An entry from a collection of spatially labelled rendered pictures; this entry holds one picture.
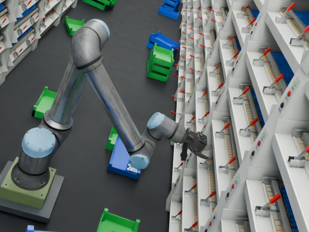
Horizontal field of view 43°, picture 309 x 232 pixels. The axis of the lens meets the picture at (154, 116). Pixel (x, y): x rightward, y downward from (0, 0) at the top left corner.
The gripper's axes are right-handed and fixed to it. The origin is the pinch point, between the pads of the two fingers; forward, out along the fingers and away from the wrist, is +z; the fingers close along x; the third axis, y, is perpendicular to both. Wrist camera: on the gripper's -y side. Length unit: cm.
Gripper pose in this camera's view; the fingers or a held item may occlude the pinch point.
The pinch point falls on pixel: (213, 158)
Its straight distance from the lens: 197.3
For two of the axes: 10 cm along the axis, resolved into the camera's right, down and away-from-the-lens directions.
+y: 5.3, -7.1, -4.6
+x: 0.8, -5.0, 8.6
